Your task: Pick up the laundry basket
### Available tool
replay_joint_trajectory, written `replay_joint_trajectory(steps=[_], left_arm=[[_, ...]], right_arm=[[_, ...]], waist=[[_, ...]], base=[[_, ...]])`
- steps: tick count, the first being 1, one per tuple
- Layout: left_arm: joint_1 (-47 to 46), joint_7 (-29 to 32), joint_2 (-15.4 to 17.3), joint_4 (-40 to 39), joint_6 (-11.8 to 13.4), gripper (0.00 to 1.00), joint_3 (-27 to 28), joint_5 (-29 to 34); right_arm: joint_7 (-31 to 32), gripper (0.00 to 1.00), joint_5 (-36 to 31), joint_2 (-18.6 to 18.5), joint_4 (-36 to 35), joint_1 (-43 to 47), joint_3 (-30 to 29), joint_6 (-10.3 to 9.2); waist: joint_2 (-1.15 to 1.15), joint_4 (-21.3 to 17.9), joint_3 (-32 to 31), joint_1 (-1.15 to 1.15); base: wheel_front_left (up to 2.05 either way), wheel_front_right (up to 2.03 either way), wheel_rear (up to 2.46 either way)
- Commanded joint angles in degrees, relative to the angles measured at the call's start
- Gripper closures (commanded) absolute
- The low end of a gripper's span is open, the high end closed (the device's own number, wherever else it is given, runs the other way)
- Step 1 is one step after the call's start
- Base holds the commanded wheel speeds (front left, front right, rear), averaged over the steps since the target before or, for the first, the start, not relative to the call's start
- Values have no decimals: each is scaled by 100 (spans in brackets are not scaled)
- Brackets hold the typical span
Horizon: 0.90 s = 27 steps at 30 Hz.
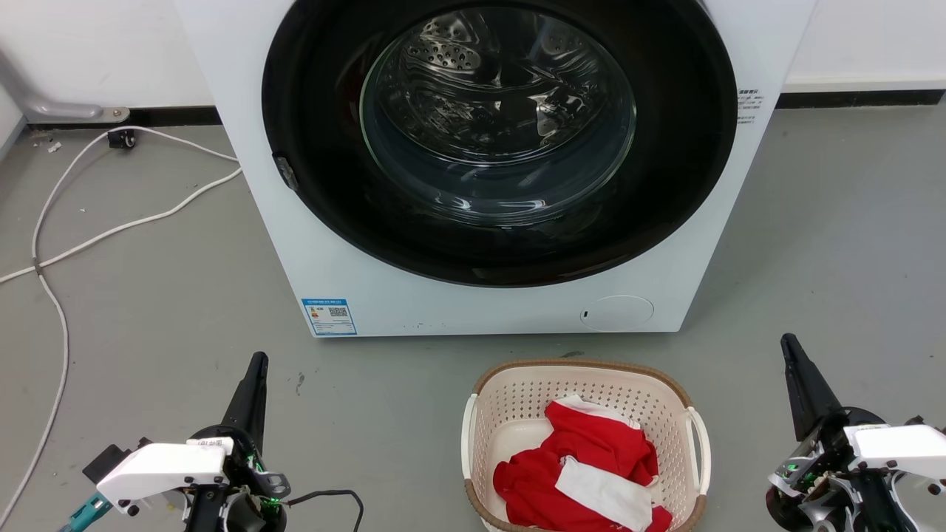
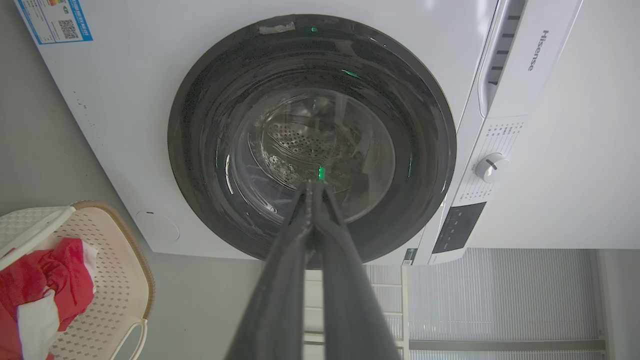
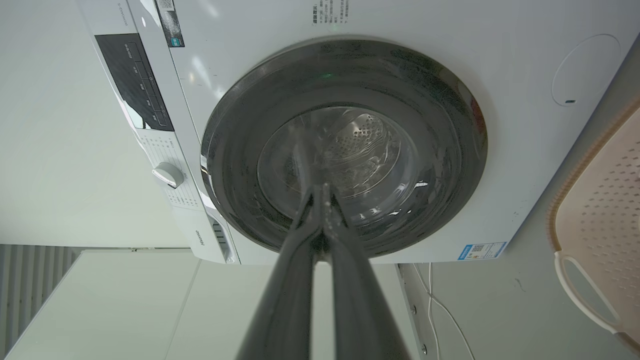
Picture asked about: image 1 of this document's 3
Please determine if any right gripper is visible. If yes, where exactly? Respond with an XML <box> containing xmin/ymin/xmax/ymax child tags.
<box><xmin>765</xmin><ymin>333</ymin><xmax>899</xmax><ymax>532</ymax></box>

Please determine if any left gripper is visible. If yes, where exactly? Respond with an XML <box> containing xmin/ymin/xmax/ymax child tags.
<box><xmin>183</xmin><ymin>352</ymin><xmax>292</xmax><ymax>532</ymax></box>

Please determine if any cream plastic laundry basket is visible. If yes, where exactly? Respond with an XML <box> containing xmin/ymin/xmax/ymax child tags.
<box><xmin>460</xmin><ymin>359</ymin><xmax>712</xmax><ymax>532</ymax></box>

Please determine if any blue energy label sticker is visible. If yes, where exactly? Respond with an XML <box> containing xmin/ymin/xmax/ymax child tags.
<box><xmin>302</xmin><ymin>298</ymin><xmax>358</xmax><ymax>337</ymax></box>

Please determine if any white front-load washing machine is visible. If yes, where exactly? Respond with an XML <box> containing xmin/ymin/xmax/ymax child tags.
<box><xmin>173</xmin><ymin>0</ymin><xmax>818</xmax><ymax>338</ymax></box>

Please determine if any round white filter cover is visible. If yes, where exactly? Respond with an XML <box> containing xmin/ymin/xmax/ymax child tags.
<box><xmin>579</xmin><ymin>295</ymin><xmax>655</xmax><ymax>332</ymax></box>

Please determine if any red and white garment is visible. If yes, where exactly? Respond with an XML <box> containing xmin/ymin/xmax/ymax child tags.
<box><xmin>493</xmin><ymin>395</ymin><xmax>673</xmax><ymax>532</ymax></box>

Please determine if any grey washer door latch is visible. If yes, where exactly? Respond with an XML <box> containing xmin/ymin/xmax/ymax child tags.
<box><xmin>273</xmin><ymin>153</ymin><xmax>299</xmax><ymax>192</ymax></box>

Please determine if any black round washer door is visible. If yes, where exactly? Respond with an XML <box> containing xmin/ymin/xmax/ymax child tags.
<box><xmin>261</xmin><ymin>0</ymin><xmax>738</xmax><ymax>288</ymax></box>

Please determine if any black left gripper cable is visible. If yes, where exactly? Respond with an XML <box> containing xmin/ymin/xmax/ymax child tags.
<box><xmin>285</xmin><ymin>489</ymin><xmax>366</xmax><ymax>532</ymax></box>

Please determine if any thick white hose cable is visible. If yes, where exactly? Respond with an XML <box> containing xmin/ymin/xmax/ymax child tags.
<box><xmin>0</xmin><ymin>167</ymin><xmax>244</xmax><ymax>285</ymax></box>

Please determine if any thin white power cable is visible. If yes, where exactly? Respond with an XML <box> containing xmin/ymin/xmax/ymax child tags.
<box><xmin>0</xmin><ymin>125</ymin><xmax>240</xmax><ymax>527</ymax></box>

